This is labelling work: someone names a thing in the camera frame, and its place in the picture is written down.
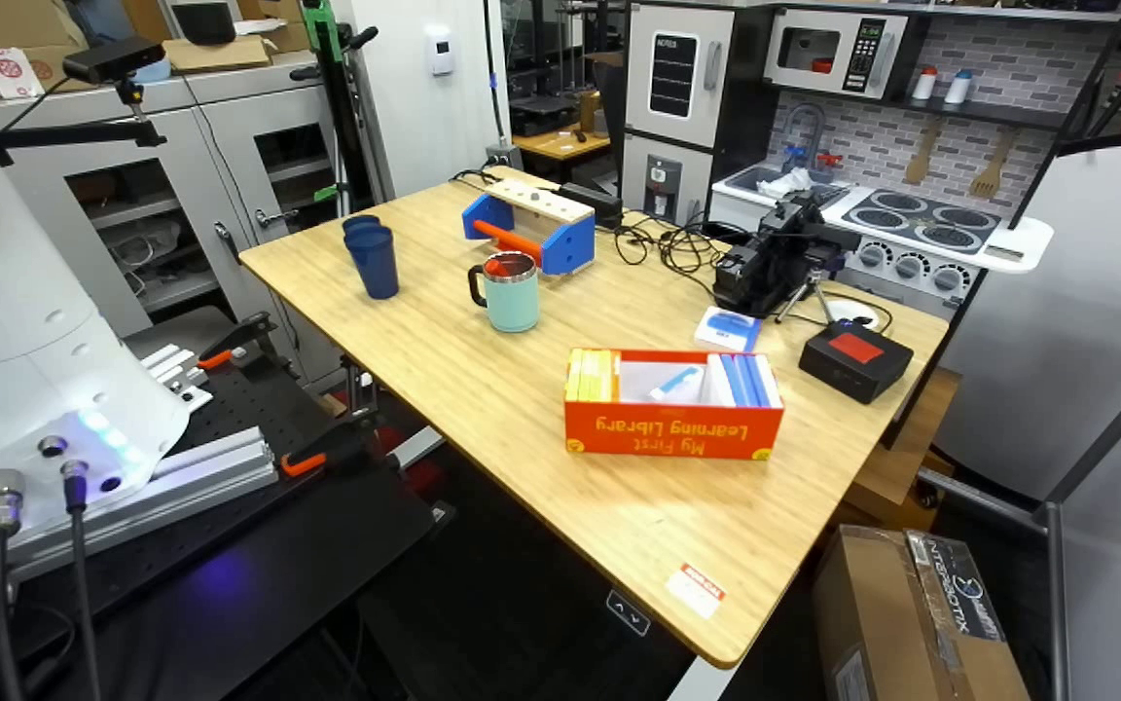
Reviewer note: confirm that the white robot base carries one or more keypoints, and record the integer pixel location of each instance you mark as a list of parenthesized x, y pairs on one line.
[(66, 370)]

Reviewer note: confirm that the dark blue plastic cup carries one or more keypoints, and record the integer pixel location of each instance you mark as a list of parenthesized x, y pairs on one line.
[(376, 261)]

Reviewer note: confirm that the orange learning library box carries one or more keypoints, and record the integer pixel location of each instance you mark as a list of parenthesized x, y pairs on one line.
[(671, 402)]

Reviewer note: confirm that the blue wooden toy workbench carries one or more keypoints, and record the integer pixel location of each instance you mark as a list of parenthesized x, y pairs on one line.
[(536, 221)]

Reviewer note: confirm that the blue white small card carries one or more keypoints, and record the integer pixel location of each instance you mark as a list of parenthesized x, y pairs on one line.
[(730, 330)]

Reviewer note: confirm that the toy kitchen sink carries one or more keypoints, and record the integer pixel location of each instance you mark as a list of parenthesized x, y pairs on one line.
[(751, 191)]

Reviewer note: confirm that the black box red top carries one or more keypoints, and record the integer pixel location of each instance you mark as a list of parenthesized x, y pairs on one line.
[(854, 361)]

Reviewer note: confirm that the white toy oven tower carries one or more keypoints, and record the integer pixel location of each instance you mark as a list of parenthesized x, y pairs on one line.
[(676, 87)]

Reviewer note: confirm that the white toy stove top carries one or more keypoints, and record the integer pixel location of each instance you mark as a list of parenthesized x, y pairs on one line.
[(931, 252)]

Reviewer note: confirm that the white toy microwave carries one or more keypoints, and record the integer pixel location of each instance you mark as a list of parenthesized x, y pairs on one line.
[(839, 54)]

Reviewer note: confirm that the cardboard box on floor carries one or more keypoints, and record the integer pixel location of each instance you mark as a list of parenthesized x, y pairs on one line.
[(907, 617)]

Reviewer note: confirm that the grey storage cabinet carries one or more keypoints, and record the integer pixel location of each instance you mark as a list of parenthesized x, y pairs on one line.
[(156, 206)]

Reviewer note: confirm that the teal mug with handle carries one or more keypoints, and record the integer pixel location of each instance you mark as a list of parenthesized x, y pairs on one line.
[(508, 291)]

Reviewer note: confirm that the black camera on stand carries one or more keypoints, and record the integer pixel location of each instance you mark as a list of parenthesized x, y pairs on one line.
[(113, 64)]

